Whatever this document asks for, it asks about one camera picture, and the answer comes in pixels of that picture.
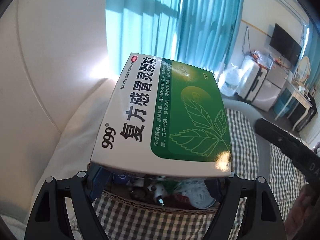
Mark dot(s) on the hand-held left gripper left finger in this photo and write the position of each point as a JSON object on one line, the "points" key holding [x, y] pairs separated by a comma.
{"points": [[96, 185]]}

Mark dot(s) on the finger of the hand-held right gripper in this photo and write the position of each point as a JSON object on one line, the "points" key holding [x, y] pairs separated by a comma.
{"points": [[272, 133]]}

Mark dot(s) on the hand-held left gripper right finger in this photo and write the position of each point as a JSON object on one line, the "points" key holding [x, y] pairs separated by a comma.
{"points": [[213, 192]]}

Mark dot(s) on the clear round plastic container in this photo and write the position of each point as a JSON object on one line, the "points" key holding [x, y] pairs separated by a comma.
{"points": [[200, 196]]}

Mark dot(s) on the woven wicker basket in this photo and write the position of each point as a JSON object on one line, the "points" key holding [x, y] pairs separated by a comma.
{"points": [[150, 206]]}

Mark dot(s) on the green and white medicine box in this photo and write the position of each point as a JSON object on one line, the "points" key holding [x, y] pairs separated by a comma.
{"points": [[162, 117]]}

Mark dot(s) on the person's right hand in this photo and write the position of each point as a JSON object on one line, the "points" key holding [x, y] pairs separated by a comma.
{"points": [[302, 210]]}

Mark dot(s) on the blue storage bin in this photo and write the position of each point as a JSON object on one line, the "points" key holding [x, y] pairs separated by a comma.
{"points": [[280, 107]]}

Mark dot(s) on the red packet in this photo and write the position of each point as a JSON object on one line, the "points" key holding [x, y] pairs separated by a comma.
{"points": [[182, 199]]}

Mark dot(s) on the white dressing table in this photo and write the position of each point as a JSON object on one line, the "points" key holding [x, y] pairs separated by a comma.
{"points": [[300, 97]]}

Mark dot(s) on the silver mini fridge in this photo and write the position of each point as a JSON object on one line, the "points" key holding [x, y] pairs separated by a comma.
{"points": [[272, 85]]}

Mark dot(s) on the white suitcase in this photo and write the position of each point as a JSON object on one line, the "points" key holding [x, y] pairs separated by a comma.
{"points": [[252, 80]]}

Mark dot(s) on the small white plug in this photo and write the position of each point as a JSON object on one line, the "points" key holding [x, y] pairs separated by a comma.
{"points": [[156, 190]]}

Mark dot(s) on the white pillow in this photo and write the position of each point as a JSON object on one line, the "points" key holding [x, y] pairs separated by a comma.
{"points": [[75, 130]]}

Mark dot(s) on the clear plastic bag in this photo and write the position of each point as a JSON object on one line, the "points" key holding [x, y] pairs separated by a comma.
{"points": [[230, 80]]}

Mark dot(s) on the pile of orange white bags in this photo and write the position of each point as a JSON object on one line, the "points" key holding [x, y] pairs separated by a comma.
{"points": [[257, 56]]}

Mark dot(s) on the black flat television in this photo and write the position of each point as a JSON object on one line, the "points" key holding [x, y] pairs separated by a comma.
{"points": [[285, 45]]}

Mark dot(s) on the teal curtain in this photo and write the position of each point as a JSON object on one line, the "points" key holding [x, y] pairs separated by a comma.
{"points": [[200, 17]]}

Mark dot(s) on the white padded headboard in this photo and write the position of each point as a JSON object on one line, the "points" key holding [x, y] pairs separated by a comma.
{"points": [[50, 55]]}

